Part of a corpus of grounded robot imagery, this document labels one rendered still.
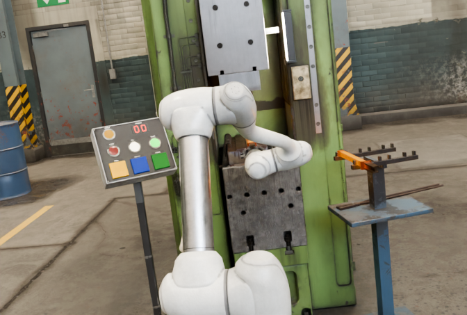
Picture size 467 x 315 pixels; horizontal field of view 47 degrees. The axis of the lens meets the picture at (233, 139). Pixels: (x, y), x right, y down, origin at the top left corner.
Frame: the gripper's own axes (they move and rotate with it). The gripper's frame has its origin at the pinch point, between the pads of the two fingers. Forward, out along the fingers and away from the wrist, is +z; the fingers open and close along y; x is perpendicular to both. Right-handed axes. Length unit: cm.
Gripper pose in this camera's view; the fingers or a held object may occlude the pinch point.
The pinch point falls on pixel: (252, 147)
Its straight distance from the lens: 266.0
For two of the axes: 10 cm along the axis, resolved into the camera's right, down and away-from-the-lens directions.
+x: -1.2, -9.7, -2.2
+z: -0.2, -2.2, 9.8
